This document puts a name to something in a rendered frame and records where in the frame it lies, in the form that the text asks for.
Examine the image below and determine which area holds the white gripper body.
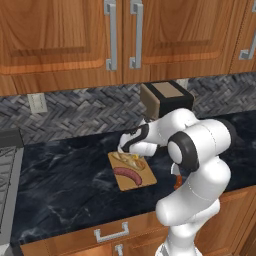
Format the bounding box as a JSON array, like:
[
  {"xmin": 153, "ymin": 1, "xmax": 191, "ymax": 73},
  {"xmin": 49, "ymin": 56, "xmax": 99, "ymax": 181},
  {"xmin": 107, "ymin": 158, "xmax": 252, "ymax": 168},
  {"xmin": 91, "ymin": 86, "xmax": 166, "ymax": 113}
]
[{"xmin": 123, "ymin": 141, "xmax": 158, "ymax": 158}]

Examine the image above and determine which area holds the red-brown sausage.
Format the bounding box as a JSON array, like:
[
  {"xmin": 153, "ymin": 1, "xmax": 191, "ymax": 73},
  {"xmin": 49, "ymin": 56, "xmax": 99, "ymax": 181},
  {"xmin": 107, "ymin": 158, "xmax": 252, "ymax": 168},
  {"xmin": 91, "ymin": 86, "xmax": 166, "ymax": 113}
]
[{"xmin": 113, "ymin": 166, "xmax": 143, "ymax": 187}]

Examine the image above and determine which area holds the wooden cutting board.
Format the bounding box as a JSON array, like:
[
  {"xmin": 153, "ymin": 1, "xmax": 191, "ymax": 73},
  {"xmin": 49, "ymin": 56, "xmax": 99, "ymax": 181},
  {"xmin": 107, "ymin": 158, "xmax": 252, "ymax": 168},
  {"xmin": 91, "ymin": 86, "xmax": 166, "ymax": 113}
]
[{"xmin": 107, "ymin": 150, "xmax": 158, "ymax": 192}]

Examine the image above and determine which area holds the orange and white bottle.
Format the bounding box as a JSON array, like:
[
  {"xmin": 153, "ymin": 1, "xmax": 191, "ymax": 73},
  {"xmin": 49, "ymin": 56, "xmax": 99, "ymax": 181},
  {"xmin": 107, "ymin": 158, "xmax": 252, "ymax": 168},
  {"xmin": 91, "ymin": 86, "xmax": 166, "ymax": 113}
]
[{"xmin": 170, "ymin": 162, "xmax": 184, "ymax": 191}]

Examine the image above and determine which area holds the black and brown toaster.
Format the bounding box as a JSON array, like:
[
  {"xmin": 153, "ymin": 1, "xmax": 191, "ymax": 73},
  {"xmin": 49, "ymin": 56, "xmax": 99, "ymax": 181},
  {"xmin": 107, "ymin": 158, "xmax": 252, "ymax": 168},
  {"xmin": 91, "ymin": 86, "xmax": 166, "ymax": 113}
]
[{"xmin": 139, "ymin": 80, "xmax": 196, "ymax": 122}]

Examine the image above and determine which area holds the wooden base cupboard run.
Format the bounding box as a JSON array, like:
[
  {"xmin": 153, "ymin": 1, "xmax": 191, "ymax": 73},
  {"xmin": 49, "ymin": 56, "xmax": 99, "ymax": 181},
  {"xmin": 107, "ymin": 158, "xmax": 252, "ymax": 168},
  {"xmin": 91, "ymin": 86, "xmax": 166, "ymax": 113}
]
[{"xmin": 194, "ymin": 185, "xmax": 256, "ymax": 256}]

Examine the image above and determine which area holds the wooden drawer front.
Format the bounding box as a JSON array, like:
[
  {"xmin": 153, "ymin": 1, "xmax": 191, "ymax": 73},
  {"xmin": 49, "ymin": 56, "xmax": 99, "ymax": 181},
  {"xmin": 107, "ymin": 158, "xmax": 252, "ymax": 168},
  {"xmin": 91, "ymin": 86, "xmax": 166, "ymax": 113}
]
[{"xmin": 19, "ymin": 209, "xmax": 172, "ymax": 256}]

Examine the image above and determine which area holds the wide wooden cupboard door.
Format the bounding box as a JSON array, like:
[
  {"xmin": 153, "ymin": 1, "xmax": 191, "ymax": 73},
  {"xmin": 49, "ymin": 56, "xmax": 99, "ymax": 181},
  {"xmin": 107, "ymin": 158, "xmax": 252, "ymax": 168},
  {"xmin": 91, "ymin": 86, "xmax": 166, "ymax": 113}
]
[{"xmin": 0, "ymin": 0, "xmax": 124, "ymax": 97}]

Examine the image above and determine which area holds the narrow wooden cupboard door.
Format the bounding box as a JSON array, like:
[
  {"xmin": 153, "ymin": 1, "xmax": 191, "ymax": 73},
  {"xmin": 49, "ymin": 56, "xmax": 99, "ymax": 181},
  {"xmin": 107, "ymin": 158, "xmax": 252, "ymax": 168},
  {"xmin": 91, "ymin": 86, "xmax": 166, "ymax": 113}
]
[{"xmin": 229, "ymin": 0, "xmax": 256, "ymax": 75}]

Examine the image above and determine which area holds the grey drawer handle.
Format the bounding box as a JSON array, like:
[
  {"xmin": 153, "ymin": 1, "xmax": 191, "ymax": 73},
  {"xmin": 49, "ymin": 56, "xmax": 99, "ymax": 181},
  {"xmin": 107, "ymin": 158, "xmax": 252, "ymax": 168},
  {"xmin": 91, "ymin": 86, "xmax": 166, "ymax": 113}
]
[{"xmin": 93, "ymin": 221, "xmax": 130, "ymax": 244}]

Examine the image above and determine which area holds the grey base cupboard handle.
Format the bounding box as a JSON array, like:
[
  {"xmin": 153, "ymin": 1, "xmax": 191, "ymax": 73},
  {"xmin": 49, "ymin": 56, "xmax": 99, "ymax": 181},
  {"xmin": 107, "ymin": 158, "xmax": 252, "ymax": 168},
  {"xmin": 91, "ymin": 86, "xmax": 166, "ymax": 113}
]
[{"xmin": 114, "ymin": 243, "xmax": 125, "ymax": 256}]

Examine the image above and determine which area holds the white wall outlet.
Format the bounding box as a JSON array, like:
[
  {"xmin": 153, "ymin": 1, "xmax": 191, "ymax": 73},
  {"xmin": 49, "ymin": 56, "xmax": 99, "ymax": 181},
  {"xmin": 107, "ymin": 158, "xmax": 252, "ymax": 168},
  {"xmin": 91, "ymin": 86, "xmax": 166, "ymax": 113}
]
[{"xmin": 27, "ymin": 92, "xmax": 48, "ymax": 115}]

